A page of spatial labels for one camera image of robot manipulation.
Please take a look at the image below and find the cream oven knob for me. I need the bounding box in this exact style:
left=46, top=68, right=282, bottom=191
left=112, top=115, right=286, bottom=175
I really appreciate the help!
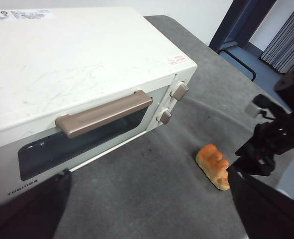
left=156, top=108, right=173, bottom=124
left=170, top=81, right=190, bottom=101

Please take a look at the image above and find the black metal tube rail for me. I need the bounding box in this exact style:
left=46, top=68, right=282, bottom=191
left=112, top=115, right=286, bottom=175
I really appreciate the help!
left=218, top=48, right=257, bottom=82

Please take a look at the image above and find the white Toshiba toaster oven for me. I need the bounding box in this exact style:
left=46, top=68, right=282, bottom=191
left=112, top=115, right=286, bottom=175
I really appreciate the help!
left=0, top=6, right=197, bottom=210

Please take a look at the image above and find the grey pleated curtain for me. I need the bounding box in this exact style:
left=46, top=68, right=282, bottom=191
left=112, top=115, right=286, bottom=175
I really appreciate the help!
left=258, top=0, right=294, bottom=74

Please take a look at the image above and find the golden bread loaf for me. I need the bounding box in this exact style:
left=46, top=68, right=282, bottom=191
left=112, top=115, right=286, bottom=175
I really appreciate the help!
left=196, top=143, right=231, bottom=192

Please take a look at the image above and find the dark blue door frame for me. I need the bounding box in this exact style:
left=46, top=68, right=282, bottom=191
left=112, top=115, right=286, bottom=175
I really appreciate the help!
left=208, top=0, right=278, bottom=54

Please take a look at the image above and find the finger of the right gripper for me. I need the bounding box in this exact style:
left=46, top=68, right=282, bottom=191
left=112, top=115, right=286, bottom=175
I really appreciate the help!
left=235, top=138, right=259, bottom=160
left=232, top=155, right=277, bottom=176

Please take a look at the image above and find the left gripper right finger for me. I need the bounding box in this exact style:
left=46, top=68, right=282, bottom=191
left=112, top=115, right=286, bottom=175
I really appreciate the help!
left=227, top=165, right=294, bottom=239

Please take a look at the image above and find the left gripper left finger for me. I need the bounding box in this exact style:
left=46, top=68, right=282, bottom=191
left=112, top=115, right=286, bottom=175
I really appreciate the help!
left=0, top=168, right=73, bottom=239

